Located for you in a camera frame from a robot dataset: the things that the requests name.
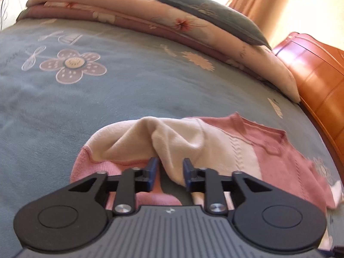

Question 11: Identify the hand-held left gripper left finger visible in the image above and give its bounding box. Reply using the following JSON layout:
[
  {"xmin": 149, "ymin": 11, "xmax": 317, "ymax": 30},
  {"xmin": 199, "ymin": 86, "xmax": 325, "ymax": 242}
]
[{"xmin": 68, "ymin": 157, "xmax": 160, "ymax": 216}]

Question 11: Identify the wooden headboard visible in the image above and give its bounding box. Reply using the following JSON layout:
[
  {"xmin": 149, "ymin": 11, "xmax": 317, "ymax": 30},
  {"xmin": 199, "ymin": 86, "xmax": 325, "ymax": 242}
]
[{"xmin": 272, "ymin": 32, "xmax": 344, "ymax": 168}]

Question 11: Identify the folded floral quilt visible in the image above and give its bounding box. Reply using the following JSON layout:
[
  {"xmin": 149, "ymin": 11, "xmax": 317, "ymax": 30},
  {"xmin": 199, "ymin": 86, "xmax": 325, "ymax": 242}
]
[{"xmin": 17, "ymin": 0, "xmax": 301, "ymax": 104}]

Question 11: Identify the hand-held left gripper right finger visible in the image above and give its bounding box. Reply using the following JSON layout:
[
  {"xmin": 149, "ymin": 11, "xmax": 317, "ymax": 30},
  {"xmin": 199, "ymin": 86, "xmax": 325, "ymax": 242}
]
[{"xmin": 183, "ymin": 158, "xmax": 272, "ymax": 216}]

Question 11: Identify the pink and cream knit sweater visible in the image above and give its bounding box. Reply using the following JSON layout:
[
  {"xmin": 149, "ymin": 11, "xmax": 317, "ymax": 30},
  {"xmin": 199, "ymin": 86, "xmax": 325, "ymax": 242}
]
[{"xmin": 70, "ymin": 112, "xmax": 344, "ymax": 250}]

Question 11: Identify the grey-blue floral pillow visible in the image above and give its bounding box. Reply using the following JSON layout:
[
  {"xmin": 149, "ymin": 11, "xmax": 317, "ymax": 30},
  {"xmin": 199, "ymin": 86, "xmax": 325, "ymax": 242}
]
[{"xmin": 148, "ymin": 0, "xmax": 273, "ymax": 50}]

